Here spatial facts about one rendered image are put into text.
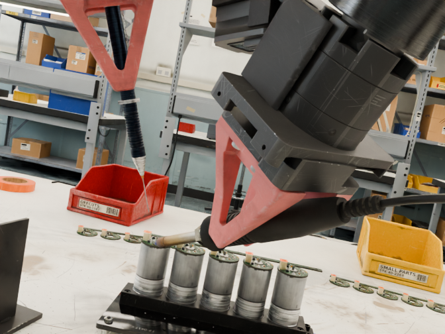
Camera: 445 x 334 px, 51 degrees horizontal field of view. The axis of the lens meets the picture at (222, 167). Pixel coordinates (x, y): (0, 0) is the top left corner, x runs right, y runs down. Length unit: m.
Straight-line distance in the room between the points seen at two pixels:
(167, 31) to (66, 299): 4.59
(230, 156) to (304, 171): 0.06
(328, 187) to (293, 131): 0.04
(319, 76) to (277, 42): 0.03
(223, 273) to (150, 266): 0.06
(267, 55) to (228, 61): 4.54
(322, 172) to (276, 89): 0.05
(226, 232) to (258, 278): 0.10
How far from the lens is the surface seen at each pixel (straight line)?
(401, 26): 0.23
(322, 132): 0.24
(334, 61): 0.24
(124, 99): 0.36
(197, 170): 4.82
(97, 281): 0.46
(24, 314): 0.39
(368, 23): 0.23
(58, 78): 2.89
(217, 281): 0.38
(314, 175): 0.24
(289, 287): 0.38
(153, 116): 4.89
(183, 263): 0.38
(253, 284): 0.38
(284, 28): 0.25
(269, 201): 0.24
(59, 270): 0.48
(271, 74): 0.25
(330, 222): 0.25
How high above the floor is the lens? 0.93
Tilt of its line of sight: 7 degrees down
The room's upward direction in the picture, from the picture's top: 11 degrees clockwise
